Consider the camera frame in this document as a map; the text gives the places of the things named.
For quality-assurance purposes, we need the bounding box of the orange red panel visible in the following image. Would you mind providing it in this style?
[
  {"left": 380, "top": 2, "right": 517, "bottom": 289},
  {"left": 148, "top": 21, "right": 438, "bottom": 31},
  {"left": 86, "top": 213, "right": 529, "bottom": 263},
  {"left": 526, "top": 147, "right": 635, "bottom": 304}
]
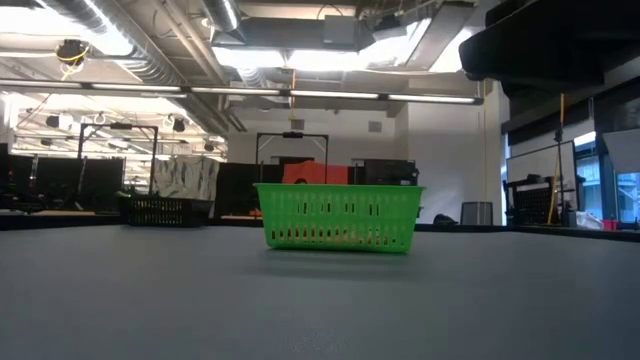
[{"left": 281, "top": 160, "right": 350, "bottom": 186}]

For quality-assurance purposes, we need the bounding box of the green plastic basket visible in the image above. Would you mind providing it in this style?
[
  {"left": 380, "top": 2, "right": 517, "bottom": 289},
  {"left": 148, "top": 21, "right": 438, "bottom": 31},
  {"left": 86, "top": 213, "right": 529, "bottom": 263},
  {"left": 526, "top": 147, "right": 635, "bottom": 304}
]
[{"left": 253, "top": 182, "right": 427, "bottom": 255}]

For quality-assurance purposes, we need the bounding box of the black equipment case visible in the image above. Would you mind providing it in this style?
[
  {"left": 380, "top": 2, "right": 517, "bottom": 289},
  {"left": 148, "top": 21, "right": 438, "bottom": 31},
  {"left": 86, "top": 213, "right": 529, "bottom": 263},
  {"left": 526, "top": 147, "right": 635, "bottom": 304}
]
[{"left": 352, "top": 158, "right": 420, "bottom": 188}]

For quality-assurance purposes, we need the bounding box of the black partition panel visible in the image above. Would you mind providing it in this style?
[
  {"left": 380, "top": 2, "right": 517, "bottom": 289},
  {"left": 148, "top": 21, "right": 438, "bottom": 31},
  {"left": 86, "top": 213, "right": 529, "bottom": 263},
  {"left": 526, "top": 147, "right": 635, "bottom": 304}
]
[
  {"left": 213, "top": 161, "right": 284, "bottom": 219},
  {"left": 0, "top": 153, "right": 126, "bottom": 212}
]

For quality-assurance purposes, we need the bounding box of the ceiling strip light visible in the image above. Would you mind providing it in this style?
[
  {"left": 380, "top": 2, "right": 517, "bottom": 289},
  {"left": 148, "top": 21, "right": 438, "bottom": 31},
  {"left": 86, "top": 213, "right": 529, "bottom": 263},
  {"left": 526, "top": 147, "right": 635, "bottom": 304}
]
[{"left": 0, "top": 79, "right": 484, "bottom": 105}]

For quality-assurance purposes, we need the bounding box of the crumpled grey white sheet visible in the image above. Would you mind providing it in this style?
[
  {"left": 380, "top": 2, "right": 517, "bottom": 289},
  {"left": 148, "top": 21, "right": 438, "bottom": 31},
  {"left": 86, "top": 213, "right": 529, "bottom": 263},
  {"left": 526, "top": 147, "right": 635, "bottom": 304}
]
[{"left": 151, "top": 155, "right": 221, "bottom": 201}]

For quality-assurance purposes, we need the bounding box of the grey ceiling box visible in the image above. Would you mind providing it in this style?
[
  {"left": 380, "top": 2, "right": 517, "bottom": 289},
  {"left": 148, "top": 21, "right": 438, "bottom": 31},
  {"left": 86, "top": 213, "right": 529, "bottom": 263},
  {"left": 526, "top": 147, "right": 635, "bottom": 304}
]
[{"left": 322, "top": 14, "right": 375, "bottom": 52}]

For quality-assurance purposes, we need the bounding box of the black plastic basket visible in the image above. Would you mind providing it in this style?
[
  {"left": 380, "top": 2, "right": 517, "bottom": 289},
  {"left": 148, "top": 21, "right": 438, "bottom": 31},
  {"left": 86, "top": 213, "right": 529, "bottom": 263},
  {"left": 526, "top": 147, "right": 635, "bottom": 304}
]
[{"left": 118, "top": 193, "right": 215, "bottom": 229}]

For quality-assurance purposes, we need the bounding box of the grey waste bin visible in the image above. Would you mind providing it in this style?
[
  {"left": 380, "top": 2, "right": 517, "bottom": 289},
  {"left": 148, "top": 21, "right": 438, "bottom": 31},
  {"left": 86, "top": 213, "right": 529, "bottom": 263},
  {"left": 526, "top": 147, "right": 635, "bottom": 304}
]
[{"left": 458, "top": 200, "right": 495, "bottom": 226}]

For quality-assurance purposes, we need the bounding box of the black cart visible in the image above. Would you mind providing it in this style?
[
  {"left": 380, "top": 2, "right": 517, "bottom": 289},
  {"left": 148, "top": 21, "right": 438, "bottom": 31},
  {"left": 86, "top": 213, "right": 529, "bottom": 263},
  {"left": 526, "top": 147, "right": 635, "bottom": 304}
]
[{"left": 504, "top": 174, "right": 576, "bottom": 227}]

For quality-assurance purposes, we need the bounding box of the whiteboard on stand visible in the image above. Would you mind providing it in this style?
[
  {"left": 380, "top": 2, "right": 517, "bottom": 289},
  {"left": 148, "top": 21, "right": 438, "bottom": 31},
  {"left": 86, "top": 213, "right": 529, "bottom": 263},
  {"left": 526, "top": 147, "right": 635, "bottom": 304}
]
[{"left": 504, "top": 139, "right": 578, "bottom": 227}]

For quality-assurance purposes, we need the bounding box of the black tripod stand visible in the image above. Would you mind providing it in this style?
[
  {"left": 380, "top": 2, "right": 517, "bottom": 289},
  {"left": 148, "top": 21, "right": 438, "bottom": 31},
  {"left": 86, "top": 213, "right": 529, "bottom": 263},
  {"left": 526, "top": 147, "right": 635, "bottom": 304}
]
[{"left": 552, "top": 124, "right": 569, "bottom": 227}]

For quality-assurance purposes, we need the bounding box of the white plastic bag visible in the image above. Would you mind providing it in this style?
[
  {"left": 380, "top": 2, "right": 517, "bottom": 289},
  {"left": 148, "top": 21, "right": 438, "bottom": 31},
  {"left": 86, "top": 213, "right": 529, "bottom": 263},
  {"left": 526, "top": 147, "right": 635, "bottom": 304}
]
[{"left": 574, "top": 209, "right": 605, "bottom": 231}]

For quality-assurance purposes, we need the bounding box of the black metal frame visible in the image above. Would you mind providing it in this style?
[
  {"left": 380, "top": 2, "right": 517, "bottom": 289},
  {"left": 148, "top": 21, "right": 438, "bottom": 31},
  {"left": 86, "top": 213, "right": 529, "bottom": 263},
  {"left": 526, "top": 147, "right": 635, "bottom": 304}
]
[
  {"left": 76, "top": 122, "right": 160, "bottom": 197},
  {"left": 254, "top": 131, "right": 331, "bottom": 186}
]

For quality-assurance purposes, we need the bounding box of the yellow hanging cable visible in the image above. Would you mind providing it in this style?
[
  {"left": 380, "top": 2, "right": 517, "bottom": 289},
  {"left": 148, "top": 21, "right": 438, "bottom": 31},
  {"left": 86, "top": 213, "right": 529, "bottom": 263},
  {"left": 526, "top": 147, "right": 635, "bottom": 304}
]
[{"left": 546, "top": 93, "right": 570, "bottom": 226}]

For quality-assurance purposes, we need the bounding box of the black ceiling cable reel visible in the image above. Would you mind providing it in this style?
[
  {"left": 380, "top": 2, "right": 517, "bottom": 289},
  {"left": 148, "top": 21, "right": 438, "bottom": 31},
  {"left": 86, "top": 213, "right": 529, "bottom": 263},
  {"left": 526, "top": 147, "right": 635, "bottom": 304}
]
[{"left": 53, "top": 38, "right": 92, "bottom": 81}]

